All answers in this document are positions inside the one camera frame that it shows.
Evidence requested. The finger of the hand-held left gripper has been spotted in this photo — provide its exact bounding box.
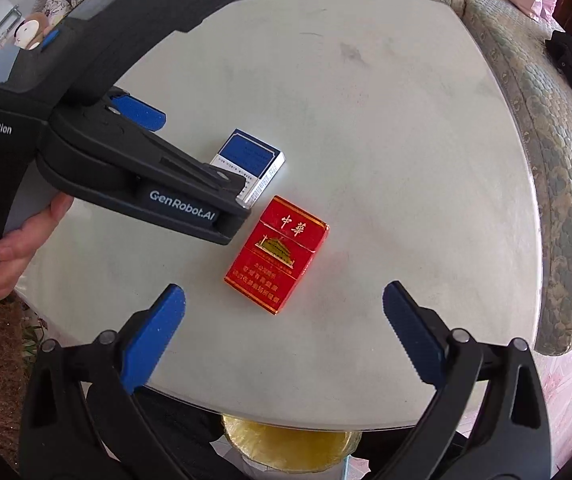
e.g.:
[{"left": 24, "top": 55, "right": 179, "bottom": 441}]
[
  {"left": 100, "top": 86, "right": 168, "bottom": 132},
  {"left": 35, "top": 109, "right": 252, "bottom": 247}
]

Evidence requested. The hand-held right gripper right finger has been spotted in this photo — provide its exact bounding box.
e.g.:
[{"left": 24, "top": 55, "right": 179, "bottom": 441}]
[{"left": 382, "top": 281, "right": 564, "bottom": 480}]

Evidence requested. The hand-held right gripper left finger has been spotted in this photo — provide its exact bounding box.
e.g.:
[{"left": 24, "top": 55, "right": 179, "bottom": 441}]
[{"left": 16, "top": 283, "right": 187, "bottom": 480}]

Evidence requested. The blue white cigarette pack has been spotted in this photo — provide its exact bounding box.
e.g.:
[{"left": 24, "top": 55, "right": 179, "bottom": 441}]
[{"left": 209, "top": 128, "right": 287, "bottom": 209}]

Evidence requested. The red cigarette pack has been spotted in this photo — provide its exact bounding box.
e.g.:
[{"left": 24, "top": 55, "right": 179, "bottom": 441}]
[{"left": 223, "top": 195, "right": 331, "bottom": 317}]

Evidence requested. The trash bin with yellow liner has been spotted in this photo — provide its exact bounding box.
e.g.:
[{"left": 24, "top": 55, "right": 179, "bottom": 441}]
[{"left": 218, "top": 412, "right": 363, "bottom": 474}]

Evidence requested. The person's left hand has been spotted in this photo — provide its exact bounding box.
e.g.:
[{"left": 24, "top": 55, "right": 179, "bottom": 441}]
[{"left": 0, "top": 180, "right": 75, "bottom": 307}]

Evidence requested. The small round figurine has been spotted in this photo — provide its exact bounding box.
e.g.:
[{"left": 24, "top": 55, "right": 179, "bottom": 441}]
[{"left": 13, "top": 10, "right": 50, "bottom": 52}]

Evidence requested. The person's black clothing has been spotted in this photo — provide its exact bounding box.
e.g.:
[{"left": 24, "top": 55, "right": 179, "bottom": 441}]
[{"left": 86, "top": 385, "right": 472, "bottom": 480}]

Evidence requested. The pebble patterned sofa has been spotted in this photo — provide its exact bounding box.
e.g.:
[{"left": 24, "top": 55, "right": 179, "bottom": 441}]
[{"left": 71, "top": 0, "right": 572, "bottom": 357}]

